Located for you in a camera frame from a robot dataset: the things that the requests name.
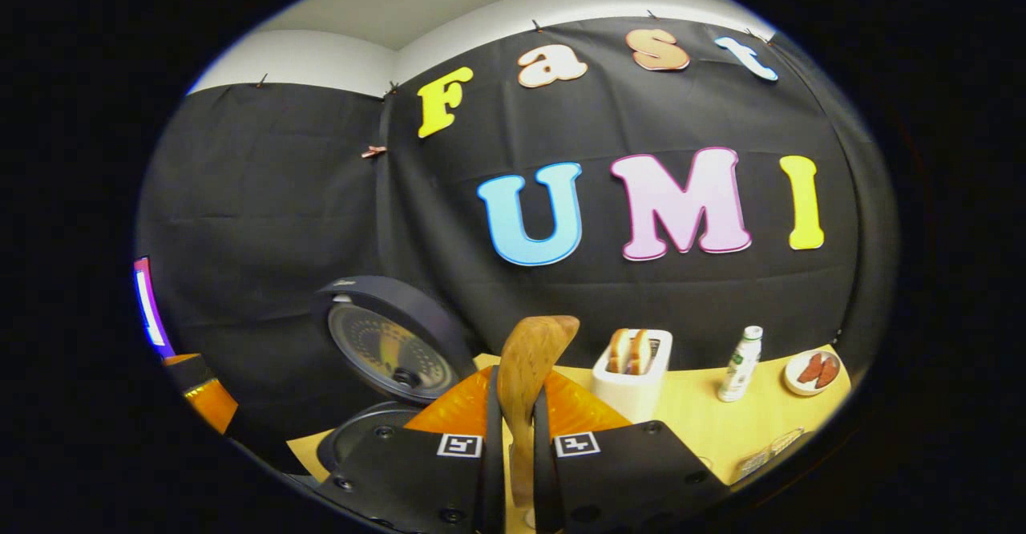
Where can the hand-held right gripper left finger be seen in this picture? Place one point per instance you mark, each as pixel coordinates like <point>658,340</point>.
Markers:
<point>493,470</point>

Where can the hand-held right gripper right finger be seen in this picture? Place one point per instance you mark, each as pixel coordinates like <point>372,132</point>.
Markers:
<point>542,470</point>

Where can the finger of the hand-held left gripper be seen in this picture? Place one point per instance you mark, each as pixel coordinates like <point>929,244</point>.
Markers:
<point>215,406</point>
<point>188,372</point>

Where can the wooden spoon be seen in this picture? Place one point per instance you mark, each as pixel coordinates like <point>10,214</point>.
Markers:
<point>529,358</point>

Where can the dark grey rice cooker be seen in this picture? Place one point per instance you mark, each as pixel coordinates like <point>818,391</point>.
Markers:
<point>377,349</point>

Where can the white toaster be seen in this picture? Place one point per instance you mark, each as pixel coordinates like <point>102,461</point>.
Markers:
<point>633,398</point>

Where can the toasted bread slice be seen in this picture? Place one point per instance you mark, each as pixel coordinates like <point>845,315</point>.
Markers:
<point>640,353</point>
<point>618,351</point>

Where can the black backdrop cloth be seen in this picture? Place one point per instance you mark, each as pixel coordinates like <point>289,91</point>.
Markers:
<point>264,197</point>

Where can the white milk bottle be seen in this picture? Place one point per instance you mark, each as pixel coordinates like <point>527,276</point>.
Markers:
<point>737,370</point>

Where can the white round plate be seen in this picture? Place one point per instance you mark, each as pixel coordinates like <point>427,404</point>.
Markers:
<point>793,382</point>

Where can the red meat slice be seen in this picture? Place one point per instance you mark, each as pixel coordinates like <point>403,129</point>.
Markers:
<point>827,372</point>
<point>809,368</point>

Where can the pink cloth clip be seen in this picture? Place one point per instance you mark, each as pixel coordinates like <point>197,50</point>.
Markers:
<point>373,151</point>

